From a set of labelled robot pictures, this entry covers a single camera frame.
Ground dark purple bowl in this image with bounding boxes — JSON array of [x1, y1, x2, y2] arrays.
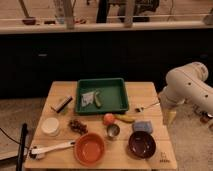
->
[[128, 131, 156, 159]]

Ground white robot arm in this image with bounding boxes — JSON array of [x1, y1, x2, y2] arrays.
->
[[158, 62, 213, 125]]

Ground green plastic tray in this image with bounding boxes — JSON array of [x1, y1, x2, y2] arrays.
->
[[75, 78, 129, 115]]

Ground green pepper piece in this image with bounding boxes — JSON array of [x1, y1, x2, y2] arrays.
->
[[94, 91, 102, 108]]

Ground orange fruit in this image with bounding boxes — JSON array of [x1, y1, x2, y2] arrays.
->
[[103, 113, 115, 126]]

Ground yellow banana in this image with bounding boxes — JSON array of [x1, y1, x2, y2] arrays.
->
[[115, 114, 135, 123]]

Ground metal fork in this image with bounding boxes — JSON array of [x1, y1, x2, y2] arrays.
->
[[135, 102, 160, 113]]

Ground small metal cup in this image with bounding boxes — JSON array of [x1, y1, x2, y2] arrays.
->
[[107, 124, 120, 138]]

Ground brown grape cluster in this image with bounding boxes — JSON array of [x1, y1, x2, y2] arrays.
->
[[69, 119, 88, 135]]

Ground blue sponge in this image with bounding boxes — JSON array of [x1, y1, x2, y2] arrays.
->
[[132, 121, 153, 134]]

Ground dark rectangular block eraser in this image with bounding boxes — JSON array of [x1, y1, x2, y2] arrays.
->
[[51, 96, 72, 113]]

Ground wooden folding table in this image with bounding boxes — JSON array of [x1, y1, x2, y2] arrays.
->
[[24, 81, 177, 171]]

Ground orange bowl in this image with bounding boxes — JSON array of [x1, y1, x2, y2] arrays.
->
[[74, 133, 105, 166]]

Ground white round lid container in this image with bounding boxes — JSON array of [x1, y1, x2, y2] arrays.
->
[[41, 117, 59, 136]]

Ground black stand pole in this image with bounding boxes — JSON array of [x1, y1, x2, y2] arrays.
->
[[16, 123, 28, 171]]

